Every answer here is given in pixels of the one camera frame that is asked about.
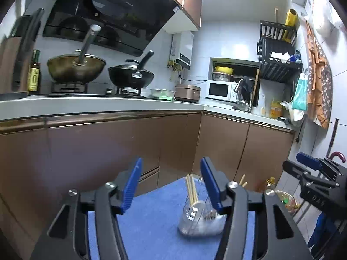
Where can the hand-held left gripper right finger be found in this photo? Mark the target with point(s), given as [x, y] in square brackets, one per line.
[210, 184]

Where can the gas stove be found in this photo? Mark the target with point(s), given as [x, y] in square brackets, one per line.
[67, 88]

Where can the brown rice cooker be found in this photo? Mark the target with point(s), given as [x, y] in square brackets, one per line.
[188, 92]

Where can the black dish rack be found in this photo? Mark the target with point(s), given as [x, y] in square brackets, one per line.
[276, 70]

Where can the black frying pan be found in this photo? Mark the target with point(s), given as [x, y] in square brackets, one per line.
[130, 77]

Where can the orange patterned apron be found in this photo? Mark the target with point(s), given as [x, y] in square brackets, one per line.
[317, 86]

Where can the person's right hand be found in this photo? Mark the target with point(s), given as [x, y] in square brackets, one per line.
[322, 233]

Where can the blue fluffy mat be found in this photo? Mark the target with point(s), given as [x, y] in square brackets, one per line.
[151, 222]

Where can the yellow roll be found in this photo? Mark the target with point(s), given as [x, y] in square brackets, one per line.
[290, 24]

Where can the small white bottle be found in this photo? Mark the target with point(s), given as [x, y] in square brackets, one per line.
[263, 111]

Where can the brown wall cabinet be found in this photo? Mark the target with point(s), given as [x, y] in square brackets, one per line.
[191, 2]

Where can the white microwave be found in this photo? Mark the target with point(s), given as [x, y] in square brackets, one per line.
[218, 90]

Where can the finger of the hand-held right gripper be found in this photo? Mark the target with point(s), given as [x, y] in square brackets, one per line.
[307, 160]
[294, 169]

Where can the wooden stick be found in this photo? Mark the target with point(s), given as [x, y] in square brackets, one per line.
[255, 86]

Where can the yellow pot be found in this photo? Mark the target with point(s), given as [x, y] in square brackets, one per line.
[223, 69]

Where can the teal plastic bag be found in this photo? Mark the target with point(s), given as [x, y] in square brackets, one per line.
[299, 97]

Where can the basket with items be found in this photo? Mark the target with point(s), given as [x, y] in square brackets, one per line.
[290, 203]

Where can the clear plastic utensil holder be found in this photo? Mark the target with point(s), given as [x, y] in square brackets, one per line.
[201, 179]

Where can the dark pole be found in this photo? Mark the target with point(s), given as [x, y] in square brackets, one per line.
[334, 132]

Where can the black range hood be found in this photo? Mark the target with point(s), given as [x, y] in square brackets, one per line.
[113, 10]

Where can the kitchen faucet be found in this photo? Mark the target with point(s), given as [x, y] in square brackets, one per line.
[244, 85]

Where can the dark oil bottle yellow label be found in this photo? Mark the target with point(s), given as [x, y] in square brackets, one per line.
[34, 78]

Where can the glass container green lid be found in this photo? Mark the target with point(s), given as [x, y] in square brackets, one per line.
[162, 93]

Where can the white plastic bag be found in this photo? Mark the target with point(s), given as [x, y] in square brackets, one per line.
[322, 25]

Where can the brown kitchen base cabinet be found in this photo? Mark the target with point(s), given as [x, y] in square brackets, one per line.
[95, 146]

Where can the white water heater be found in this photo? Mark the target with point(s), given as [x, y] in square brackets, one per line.
[181, 48]

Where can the steel bowl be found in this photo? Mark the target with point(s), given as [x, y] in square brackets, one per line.
[222, 76]

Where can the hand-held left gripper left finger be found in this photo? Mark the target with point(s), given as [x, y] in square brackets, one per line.
[132, 184]

